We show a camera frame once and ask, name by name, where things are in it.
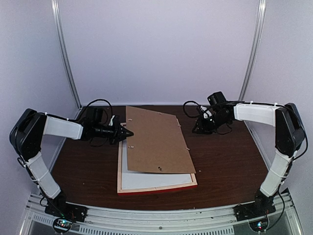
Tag left black cable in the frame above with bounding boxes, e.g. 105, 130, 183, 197
78, 98, 113, 147

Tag black cable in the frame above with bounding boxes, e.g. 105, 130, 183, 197
78, 98, 113, 147
183, 100, 233, 135

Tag right aluminium corner post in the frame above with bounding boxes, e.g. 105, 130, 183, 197
239, 0, 267, 101

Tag aluminium front rail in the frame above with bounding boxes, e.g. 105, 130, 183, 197
17, 199, 304, 235

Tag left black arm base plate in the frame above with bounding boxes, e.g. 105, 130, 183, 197
45, 203, 88, 222

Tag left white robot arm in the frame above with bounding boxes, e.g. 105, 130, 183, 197
9, 107, 134, 217

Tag brown backing board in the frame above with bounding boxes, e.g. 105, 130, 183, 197
126, 106, 196, 174

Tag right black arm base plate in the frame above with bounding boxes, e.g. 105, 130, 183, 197
233, 202, 276, 221

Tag wooden picture frame red edge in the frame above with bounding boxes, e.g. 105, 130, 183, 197
116, 123, 198, 196

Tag aluminium corner post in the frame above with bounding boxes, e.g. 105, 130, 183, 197
51, 0, 82, 109
239, 0, 267, 101

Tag right black cable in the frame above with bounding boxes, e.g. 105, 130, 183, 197
183, 100, 233, 135

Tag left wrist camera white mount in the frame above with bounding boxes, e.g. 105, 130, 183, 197
108, 115, 115, 126

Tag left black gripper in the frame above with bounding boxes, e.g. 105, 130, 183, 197
93, 119, 133, 145

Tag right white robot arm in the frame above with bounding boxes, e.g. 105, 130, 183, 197
192, 92, 308, 216

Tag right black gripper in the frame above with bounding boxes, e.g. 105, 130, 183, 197
193, 112, 229, 134

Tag left aluminium corner post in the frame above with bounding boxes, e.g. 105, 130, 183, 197
51, 0, 82, 109

